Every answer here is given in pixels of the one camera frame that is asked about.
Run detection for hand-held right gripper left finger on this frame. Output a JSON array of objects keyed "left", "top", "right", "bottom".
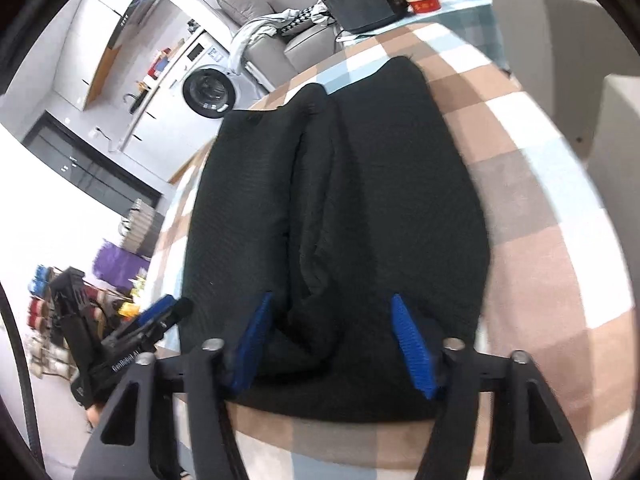
[{"left": 75, "top": 290, "right": 276, "bottom": 480}]

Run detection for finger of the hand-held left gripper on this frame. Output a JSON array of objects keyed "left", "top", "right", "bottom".
[
  {"left": 102, "top": 298, "right": 194, "bottom": 357},
  {"left": 134, "top": 295, "right": 177, "bottom": 328}
]

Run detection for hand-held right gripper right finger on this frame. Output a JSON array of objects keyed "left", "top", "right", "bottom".
[{"left": 390, "top": 292, "right": 593, "bottom": 480}]

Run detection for black knit sweater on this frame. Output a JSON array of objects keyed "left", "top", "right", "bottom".
[{"left": 179, "top": 56, "right": 493, "bottom": 423}]

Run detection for shoe rack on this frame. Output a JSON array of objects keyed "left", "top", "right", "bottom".
[{"left": 22, "top": 262, "right": 108, "bottom": 386}]

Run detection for purple bag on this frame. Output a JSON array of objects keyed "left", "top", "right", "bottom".
[{"left": 94, "top": 240, "right": 151, "bottom": 293}]

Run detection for woven laundry basket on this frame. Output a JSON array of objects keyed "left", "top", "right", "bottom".
[{"left": 120, "top": 199, "right": 166, "bottom": 258}]

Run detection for dark glass cabinet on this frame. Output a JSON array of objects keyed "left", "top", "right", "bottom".
[{"left": 25, "top": 112, "right": 163, "bottom": 211}]

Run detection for checked blanket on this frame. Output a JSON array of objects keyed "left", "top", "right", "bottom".
[{"left": 150, "top": 0, "right": 623, "bottom": 480}]

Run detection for white base cabinets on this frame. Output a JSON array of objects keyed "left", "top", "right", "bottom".
[{"left": 117, "top": 80, "right": 211, "bottom": 186}]

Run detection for white washing machine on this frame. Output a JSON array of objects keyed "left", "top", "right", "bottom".
[{"left": 167, "top": 27, "right": 246, "bottom": 121}]

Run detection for grey sofa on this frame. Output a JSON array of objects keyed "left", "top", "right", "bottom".
[{"left": 215, "top": 0, "right": 351, "bottom": 93}]

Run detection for light grey cloth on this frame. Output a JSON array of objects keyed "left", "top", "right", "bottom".
[{"left": 230, "top": 7, "right": 301, "bottom": 68}]

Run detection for grey low cabinet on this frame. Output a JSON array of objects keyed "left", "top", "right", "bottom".
[
  {"left": 482, "top": 0, "right": 601, "bottom": 73},
  {"left": 582, "top": 74, "right": 640, "bottom": 172}
]

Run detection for black white striped cloth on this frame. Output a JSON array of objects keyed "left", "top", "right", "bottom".
[{"left": 277, "top": 2, "right": 329, "bottom": 38}]

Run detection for black box appliance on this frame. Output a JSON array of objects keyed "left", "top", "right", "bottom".
[{"left": 320, "top": 0, "right": 407, "bottom": 33}]

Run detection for black cable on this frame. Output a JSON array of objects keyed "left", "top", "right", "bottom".
[{"left": 0, "top": 280, "right": 47, "bottom": 480}]

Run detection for white wall cabinets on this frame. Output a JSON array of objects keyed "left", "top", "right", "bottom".
[{"left": 65, "top": 0, "right": 167, "bottom": 111}]

